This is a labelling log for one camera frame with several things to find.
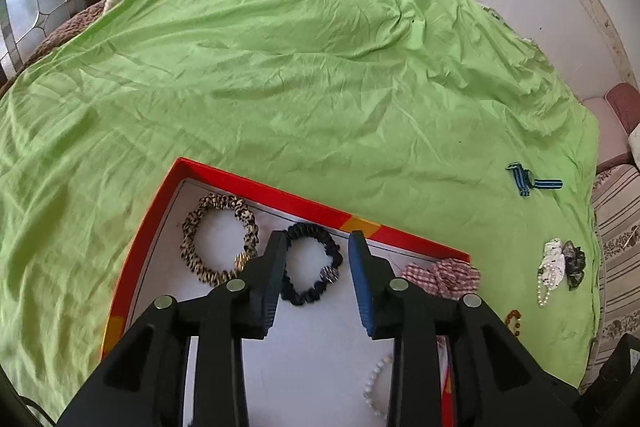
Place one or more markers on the white patterned scrunchie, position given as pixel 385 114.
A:
pixel 551 271

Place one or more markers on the red white checked scrunchie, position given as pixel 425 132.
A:
pixel 447 278

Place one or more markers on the black scrunchie with charm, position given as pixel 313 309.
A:
pixel 317 260

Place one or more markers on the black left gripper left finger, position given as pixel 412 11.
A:
pixel 263 281

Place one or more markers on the leopard print scrunchie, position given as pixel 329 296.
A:
pixel 219 237

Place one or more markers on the red and white tray box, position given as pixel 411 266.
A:
pixel 311 368

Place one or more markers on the green bed sheet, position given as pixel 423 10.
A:
pixel 404 112

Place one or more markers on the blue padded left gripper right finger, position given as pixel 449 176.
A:
pixel 378 307

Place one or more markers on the black sheer scrunchie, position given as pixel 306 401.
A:
pixel 575 263

